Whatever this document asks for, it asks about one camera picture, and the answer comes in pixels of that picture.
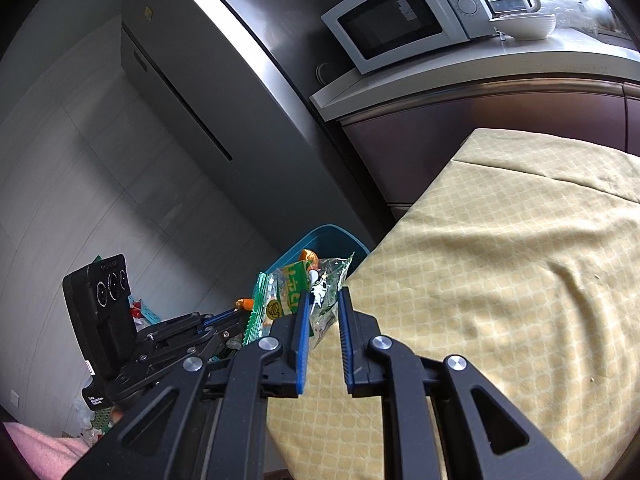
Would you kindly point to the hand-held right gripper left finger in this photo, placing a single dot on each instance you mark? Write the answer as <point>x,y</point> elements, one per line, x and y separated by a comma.
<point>301,347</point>

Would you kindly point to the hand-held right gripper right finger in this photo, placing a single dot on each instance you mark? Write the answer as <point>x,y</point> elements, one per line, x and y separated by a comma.
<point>344,342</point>

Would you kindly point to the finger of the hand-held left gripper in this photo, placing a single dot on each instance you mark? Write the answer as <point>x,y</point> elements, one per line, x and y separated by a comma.
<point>190,324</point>
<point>215,342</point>

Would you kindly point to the orange peel piece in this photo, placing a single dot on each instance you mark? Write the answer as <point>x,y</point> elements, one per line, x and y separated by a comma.
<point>244,304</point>
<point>310,258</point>

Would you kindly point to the green clear snack packet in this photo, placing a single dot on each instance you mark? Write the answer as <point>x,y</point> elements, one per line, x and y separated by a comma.
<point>292,285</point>

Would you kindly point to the blue plastic bin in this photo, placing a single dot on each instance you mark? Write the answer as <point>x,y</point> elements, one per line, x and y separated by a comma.
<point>327,240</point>

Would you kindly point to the person's left forearm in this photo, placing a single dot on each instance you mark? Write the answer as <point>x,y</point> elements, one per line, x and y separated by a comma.
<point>35,452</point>

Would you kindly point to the yellow tablecloth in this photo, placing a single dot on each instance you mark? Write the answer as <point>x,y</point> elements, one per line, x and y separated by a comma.
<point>500,285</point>

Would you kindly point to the kitchen counter cabinet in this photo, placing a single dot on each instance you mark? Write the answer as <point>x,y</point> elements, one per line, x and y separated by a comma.
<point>400,135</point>

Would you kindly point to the silver refrigerator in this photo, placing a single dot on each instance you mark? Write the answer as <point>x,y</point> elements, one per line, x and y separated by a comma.
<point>225,85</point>

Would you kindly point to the white microwave oven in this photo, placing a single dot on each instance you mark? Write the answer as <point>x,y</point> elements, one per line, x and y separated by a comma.
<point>390,20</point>

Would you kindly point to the white bowl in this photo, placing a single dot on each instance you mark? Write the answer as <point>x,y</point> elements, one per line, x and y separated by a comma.
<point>525,26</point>

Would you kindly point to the wall socket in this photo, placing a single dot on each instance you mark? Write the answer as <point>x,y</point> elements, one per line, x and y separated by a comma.
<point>14,398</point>

